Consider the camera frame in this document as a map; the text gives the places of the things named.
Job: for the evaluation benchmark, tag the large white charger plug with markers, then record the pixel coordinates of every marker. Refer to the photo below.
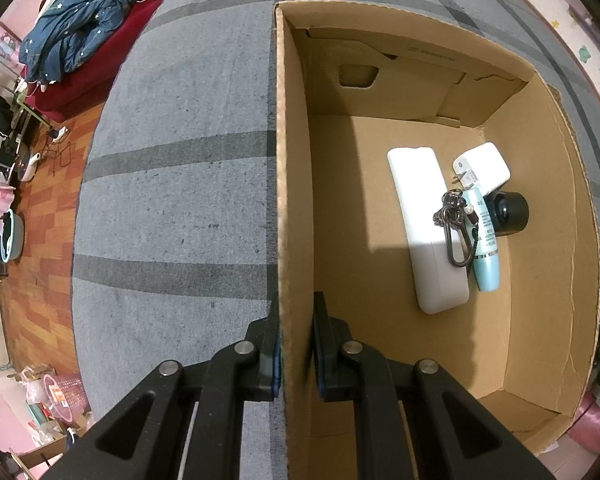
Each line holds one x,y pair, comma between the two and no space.
487,165

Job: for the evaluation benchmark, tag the metal frame table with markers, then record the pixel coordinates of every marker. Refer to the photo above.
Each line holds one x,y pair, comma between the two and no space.
30,110

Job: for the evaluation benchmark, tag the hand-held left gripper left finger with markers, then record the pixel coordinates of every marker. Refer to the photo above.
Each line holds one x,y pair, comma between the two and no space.
277,360

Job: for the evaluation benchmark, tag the small brown carton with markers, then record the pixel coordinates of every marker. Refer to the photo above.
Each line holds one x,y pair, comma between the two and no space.
40,450

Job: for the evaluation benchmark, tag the pink satin cloth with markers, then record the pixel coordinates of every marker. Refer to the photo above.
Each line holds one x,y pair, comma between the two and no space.
597,420

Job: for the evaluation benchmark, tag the black cylindrical cap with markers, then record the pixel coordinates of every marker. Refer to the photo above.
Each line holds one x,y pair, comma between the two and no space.
510,212

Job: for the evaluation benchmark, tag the white remote control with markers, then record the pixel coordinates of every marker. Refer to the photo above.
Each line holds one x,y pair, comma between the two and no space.
420,200

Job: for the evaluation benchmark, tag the blue plastic basin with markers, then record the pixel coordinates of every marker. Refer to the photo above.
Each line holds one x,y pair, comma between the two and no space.
21,232

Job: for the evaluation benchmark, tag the pink plastic basket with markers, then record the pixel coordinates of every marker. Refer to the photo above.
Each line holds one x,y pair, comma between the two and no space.
70,387

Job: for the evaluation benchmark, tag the blue star-print jacket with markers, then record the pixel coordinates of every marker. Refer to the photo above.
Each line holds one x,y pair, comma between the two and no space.
75,25

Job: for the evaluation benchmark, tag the light blue cosmetic tube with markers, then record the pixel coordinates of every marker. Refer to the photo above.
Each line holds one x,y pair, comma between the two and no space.
486,260

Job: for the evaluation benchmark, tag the grey plaid blanket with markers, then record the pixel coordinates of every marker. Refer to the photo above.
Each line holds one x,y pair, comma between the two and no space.
180,210

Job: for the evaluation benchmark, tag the cardboard box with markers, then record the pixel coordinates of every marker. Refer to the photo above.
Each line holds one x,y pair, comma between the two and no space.
380,300

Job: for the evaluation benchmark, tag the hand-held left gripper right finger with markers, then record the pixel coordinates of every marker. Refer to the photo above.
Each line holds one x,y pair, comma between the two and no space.
320,360

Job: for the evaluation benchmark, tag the red velvet sofa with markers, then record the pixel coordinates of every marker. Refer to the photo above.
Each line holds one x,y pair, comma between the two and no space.
80,85

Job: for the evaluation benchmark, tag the white power strip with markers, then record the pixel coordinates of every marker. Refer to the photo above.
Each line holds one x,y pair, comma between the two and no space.
59,133

